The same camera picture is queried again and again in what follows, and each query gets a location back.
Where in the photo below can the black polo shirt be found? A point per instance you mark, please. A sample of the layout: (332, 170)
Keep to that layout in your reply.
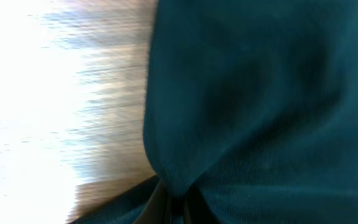
(256, 104)

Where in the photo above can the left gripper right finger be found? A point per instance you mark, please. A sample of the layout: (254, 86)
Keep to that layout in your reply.
(196, 210)

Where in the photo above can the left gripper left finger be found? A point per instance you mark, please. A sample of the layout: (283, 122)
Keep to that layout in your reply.
(158, 209)

